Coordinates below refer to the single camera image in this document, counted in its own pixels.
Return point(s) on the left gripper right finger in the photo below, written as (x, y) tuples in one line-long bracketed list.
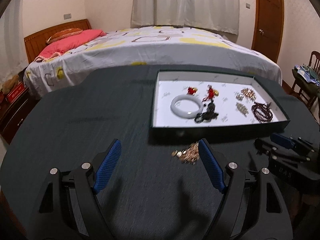
[(214, 170)]

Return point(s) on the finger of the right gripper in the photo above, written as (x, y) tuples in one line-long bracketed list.
[(267, 148), (285, 139)]

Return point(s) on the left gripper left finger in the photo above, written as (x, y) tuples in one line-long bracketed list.
[(104, 164)]

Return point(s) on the dark red bead mala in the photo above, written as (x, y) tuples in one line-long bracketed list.
[(262, 112)]

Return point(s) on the silver bead earring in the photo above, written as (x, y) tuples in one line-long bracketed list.
[(242, 109)]

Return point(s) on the black gourd pendant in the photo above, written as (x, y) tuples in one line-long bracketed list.
[(208, 115)]

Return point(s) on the small silver earring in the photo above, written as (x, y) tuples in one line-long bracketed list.
[(239, 96)]

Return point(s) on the white jade bangle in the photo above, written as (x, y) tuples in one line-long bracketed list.
[(186, 106)]

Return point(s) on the red knot gold charm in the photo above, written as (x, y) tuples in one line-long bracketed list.
[(211, 94)]

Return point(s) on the small gold red charm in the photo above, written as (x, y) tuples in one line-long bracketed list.
[(192, 90)]

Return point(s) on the green jewelry tray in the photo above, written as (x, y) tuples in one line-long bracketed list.
[(167, 128)]

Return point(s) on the wooden chair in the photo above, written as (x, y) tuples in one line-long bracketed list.
[(314, 64)]

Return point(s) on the dark grey table cloth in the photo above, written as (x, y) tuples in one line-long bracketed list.
[(156, 191)]

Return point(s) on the clothes pile on chair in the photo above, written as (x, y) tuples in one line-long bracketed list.
[(306, 79)]

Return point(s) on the dark wooden nightstand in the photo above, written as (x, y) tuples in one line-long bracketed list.
[(13, 114)]

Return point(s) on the red box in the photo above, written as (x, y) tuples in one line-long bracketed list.
[(15, 93)]

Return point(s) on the brown wooden door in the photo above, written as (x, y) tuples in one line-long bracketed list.
[(268, 29)]

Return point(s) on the pink pillow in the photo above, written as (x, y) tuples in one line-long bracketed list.
[(58, 48)]

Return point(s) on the brown plush toy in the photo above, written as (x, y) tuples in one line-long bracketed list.
[(10, 84)]

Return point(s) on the bed with patterned sheet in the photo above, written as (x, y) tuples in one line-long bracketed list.
[(146, 46)]

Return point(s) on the orange patterned pillow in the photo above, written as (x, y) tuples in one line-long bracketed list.
[(64, 34)]

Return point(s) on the wooden headboard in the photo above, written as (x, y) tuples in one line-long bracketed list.
[(36, 42)]

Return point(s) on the white curtain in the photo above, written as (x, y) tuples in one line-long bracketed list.
[(214, 15)]

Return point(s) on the wall socket plate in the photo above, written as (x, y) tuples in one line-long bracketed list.
[(67, 16)]

